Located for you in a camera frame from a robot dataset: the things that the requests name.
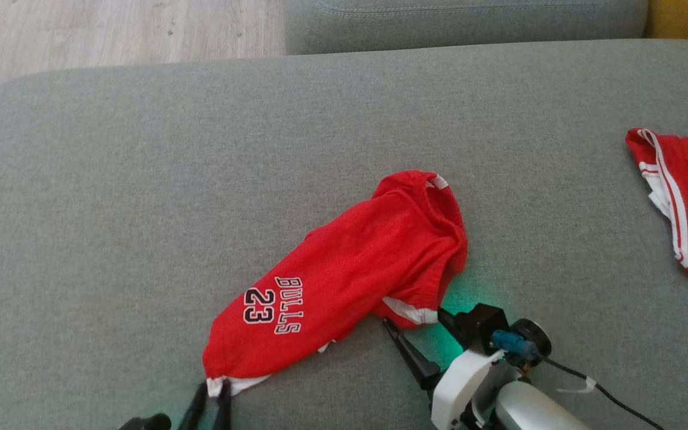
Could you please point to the red Bulls 23 jersey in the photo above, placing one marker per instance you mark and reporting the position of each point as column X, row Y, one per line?
column 350, row 269

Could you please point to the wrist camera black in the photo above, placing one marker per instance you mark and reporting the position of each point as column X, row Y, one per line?
column 478, row 325
column 144, row 423

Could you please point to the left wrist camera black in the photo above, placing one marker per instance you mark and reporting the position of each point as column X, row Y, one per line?
column 144, row 423

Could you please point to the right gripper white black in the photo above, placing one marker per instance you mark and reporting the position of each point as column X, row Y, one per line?
column 457, row 388

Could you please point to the grey sofa seat cushion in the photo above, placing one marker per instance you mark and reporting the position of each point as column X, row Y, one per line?
column 141, row 179

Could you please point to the grey sofa backrest cushion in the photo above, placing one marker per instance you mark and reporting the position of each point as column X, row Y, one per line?
column 469, row 24

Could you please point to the yellow cushion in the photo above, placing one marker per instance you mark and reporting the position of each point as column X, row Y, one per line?
column 687, row 18

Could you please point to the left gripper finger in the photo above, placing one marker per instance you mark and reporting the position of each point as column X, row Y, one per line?
column 196, row 409
column 223, row 412

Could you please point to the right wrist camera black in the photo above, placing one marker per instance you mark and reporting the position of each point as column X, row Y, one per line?
column 478, row 325

